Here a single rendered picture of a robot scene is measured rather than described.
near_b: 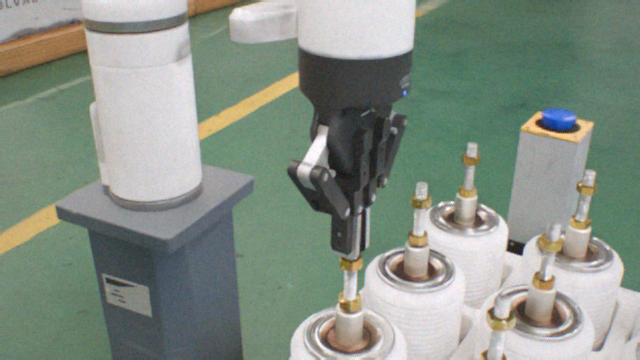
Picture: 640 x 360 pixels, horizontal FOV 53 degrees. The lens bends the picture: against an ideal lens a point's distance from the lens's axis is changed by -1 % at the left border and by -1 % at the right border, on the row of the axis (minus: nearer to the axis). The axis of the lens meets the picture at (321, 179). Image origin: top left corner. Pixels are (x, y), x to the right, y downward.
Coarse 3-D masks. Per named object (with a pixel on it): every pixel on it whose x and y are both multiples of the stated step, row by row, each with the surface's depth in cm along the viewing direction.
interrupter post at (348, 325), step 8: (336, 312) 51; (344, 312) 51; (352, 312) 51; (360, 312) 51; (336, 320) 51; (344, 320) 51; (352, 320) 50; (360, 320) 51; (336, 328) 52; (344, 328) 51; (352, 328) 51; (360, 328) 51; (336, 336) 52; (344, 336) 51; (352, 336) 51; (360, 336) 52; (344, 344) 52; (352, 344) 52
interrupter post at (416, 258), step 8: (408, 248) 59; (416, 248) 59; (424, 248) 59; (408, 256) 60; (416, 256) 59; (424, 256) 59; (408, 264) 60; (416, 264) 60; (424, 264) 60; (408, 272) 60; (416, 272) 60; (424, 272) 60
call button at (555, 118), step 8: (544, 112) 77; (552, 112) 77; (560, 112) 77; (568, 112) 77; (544, 120) 77; (552, 120) 76; (560, 120) 75; (568, 120) 75; (552, 128) 77; (560, 128) 76; (568, 128) 76
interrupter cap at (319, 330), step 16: (320, 320) 54; (368, 320) 54; (384, 320) 54; (304, 336) 52; (320, 336) 52; (368, 336) 53; (384, 336) 52; (320, 352) 50; (336, 352) 50; (352, 352) 51; (368, 352) 50; (384, 352) 50
